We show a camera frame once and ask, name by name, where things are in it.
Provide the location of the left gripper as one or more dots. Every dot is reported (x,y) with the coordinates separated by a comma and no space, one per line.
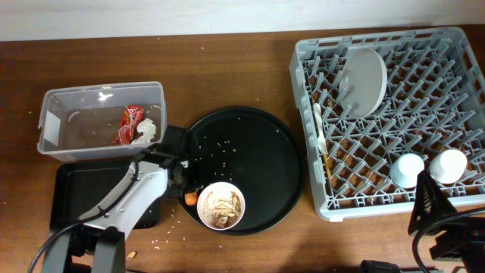
(194,187)

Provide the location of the orange carrot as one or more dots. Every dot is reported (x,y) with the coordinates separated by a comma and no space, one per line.
(191,199)

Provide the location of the white cup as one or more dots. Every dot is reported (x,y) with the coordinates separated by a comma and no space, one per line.
(448,166)

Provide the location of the blue cup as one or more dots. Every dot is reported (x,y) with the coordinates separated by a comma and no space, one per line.
(405,170)

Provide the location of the white bowl with food scraps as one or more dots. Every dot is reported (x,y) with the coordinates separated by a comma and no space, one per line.
(221,206)

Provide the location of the white tissue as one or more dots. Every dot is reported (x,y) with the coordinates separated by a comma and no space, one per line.
(147,131)

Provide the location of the red snack wrapper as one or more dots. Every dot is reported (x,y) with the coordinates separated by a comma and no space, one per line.
(131,117)

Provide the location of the wooden chopstick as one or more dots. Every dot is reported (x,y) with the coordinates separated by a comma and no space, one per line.
(327,167)

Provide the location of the white plastic fork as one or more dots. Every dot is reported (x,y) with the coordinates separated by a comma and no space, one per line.
(319,125)

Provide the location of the grey plate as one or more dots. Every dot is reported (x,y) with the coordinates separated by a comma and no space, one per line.
(364,82)

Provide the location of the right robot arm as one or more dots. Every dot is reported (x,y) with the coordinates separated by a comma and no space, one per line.
(459,235)

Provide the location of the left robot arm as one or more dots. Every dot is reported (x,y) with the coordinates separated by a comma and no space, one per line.
(109,243)

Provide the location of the grey dishwasher rack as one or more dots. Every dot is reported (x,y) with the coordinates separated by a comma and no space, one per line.
(434,101)

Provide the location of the peanut shell on table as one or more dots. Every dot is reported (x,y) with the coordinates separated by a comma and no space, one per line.
(131,255)

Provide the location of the black rectangular tray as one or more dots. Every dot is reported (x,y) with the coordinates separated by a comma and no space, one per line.
(81,186)

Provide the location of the clear plastic bin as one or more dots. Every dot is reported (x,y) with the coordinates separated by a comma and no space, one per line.
(81,123)

